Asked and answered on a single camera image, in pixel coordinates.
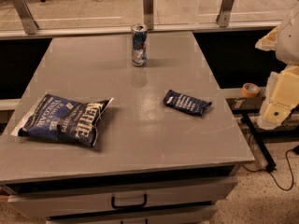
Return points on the black metal table leg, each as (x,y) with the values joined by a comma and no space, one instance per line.
(271,165)

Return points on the small dark blue snack packet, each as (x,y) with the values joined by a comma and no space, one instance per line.
(186,104)

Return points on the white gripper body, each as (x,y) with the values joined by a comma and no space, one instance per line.
(289,41)

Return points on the blue silver redbull can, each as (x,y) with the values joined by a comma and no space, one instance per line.
(139,37)

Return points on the upper grey drawer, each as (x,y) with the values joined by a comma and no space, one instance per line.
(84,201)

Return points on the left metal railing bracket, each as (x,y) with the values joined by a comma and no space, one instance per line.
(29,25)

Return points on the metal railing bracket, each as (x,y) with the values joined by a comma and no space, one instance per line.
(223,18)
(29,25)
(148,10)

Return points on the roll of tan tape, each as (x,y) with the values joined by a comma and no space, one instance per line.
(250,90)

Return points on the large blue chip bag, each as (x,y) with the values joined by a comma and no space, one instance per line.
(62,120)

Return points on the right metal railing bracket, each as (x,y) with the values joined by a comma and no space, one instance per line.
(223,18)

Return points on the lower grey drawer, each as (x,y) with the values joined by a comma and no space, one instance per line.
(180,215)

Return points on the middle metal railing bracket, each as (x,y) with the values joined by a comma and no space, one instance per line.
(148,10)

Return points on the black upper drawer handle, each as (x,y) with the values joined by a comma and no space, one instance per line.
(138,201)

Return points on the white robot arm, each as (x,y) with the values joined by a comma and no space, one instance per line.
(284,39)

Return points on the grey drawer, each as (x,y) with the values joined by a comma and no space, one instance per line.
(84,201)
(180,215)

